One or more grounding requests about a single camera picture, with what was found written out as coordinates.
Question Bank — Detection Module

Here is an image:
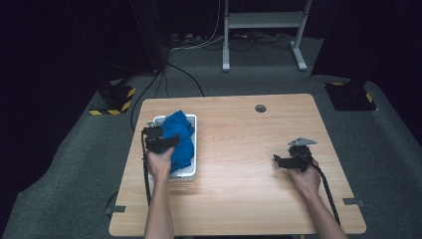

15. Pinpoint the black floor cable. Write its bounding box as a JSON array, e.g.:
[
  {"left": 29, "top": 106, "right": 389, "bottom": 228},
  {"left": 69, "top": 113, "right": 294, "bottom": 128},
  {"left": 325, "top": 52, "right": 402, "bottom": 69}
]
[
  {"left": 129, "top": 71, "right": 161, "bottom": 133},
  {"left": 165, "top": 62, "right": 206, "bottom": 98}
]

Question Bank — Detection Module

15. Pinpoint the grey tape piece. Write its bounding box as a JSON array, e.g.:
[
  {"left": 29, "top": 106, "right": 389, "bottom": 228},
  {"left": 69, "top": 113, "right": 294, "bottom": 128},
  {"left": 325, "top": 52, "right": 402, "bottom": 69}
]
[
  {"left": 105, "top": 204, "right": 127, "bottom": 216},
  {"left": 342, "top": 197, "right": 366, "bottom": 207}
]

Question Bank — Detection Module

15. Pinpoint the black stand post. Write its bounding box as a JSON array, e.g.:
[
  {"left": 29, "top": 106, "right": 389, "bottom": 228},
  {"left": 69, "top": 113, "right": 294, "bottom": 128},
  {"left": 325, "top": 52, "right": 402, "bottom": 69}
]
[{"left": 128, "top": 0, "right": 167, "bottom": 75}]

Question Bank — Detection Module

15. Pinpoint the grey carpet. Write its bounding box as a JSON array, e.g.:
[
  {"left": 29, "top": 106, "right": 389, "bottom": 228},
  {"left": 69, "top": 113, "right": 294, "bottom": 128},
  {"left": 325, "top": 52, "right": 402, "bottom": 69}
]
[{"left": 0, "top": 36, "right": 422, "bottom": 239}]

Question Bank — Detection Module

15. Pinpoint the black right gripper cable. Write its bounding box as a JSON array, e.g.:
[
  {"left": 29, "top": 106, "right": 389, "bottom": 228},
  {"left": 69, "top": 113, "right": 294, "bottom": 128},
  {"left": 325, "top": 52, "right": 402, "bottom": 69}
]
[{"left": 308, "top": 158, "right": 341, "bottom": 227}]

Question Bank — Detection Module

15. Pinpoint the white floor cable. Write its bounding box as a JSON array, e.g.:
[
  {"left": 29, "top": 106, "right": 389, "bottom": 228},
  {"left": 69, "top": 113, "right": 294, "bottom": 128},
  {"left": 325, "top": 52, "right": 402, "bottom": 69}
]
[{"left": 168, "top": 0, "right": 227, "bottom": 53}]

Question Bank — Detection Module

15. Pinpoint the black yellow-striped stand base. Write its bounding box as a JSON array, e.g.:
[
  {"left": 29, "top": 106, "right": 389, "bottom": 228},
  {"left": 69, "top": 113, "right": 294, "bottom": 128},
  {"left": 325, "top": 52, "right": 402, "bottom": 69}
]
[
  {"left": 89, "top": 84, "right": 137, "bottom": 117},
  {"left": 323, "top": 82, "right": 378, "bottom": 112}
]

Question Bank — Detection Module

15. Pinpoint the white plastic basket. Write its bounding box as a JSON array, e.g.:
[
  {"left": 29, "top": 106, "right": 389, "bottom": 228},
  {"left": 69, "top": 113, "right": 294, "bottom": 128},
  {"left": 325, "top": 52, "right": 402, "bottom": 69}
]
[{"left": 143, "top": 114, "right": 198, "bottom": 183}]

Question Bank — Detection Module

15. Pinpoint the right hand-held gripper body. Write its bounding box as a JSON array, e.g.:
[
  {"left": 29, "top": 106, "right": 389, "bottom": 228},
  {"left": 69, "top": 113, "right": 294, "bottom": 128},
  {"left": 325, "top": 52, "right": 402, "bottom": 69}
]
[{"left": 287, "top": 136, "right": 317, "bottom": 173}]

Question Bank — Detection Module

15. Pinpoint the blue printed t-shirt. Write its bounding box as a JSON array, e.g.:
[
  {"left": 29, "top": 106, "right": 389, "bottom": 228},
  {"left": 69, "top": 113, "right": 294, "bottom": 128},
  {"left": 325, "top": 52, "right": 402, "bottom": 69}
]
[{"left": 160, "top": 110, "right": 196, "bottom": 174}]

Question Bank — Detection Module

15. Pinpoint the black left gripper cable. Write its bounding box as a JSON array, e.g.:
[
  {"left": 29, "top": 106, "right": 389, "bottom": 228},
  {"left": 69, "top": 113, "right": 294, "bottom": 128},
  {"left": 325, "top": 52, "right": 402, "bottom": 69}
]
[{"left": 140, "top": 128, "right": 153, "bottom": 207}]

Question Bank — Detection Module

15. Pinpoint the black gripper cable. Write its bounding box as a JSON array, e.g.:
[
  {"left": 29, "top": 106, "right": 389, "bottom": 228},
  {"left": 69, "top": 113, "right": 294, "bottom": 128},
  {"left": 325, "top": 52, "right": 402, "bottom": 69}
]
[
  {"left": 140, "top": 128, "right": 153, "bottom": 207},
  {"left": 308, "top": 158, "right": 341, "bottom": 227}
]

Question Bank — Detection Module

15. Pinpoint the person's left hand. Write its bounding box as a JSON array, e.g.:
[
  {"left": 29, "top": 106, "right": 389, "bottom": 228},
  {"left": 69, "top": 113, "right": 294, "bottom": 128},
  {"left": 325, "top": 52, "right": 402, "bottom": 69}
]
[{"left": 146, "top": 146, "right": 175, "bottom": 183}]

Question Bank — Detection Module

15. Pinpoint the power strip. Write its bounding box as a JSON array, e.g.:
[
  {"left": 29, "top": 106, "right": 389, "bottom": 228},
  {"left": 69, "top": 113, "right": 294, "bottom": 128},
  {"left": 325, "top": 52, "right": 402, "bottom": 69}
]
[{"left": 169, "top": 32, "right": 203, "bottom": 46}]

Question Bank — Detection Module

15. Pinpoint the black cable tangle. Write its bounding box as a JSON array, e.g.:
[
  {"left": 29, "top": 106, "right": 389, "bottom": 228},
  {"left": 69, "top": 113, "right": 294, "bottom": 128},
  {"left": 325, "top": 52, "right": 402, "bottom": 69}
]
[{"left": 228, "top": 31, "right": 297, "bottom": 53}]

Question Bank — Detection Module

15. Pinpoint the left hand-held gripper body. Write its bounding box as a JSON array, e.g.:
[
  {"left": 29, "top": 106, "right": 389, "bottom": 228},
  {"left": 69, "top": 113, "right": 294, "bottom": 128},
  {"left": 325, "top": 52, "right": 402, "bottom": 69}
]
[{"left": 142, "top": 120, "right": 167, "bottom": 154}]

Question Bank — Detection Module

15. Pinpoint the person's right hand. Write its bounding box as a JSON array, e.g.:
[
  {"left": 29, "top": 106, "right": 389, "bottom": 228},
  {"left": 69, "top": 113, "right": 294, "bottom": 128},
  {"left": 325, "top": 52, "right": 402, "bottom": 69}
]
[{"left": 289, "top": 164, "right": 322, "bottom": 199}]

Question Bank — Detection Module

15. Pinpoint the grey metal desk frame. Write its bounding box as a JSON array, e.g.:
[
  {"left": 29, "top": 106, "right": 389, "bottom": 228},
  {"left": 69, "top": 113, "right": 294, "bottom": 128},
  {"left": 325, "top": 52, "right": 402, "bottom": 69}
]
[{"left": 221, "top": 0, "right": 313, "bottom": 73}]

